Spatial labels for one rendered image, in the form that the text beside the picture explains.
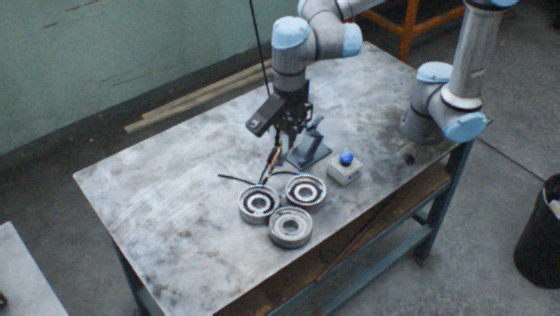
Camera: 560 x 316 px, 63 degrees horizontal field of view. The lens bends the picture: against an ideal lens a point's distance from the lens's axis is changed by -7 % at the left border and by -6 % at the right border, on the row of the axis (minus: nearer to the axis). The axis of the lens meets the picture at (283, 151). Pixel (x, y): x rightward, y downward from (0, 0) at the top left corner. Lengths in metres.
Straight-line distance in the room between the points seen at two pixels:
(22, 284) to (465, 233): 1.84
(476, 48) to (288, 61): 0.46
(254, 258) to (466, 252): 1.35
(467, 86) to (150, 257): 0.89
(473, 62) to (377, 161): 0.41
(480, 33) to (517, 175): 1.68
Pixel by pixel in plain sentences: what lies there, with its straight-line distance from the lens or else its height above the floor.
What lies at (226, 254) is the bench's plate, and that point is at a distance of 1.18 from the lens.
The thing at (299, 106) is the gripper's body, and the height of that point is 1.07.
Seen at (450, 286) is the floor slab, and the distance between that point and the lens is 2.20.
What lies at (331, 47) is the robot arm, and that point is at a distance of 1.04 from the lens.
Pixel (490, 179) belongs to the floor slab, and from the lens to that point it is 2.70.
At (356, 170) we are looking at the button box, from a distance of 1.33.
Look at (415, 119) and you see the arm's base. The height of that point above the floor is 0.87.
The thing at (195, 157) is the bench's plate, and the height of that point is 0.80.
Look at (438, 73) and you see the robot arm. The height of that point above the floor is 1.03.
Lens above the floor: 1.77
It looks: 43 degrees down
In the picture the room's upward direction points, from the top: 2 degrees clockwise
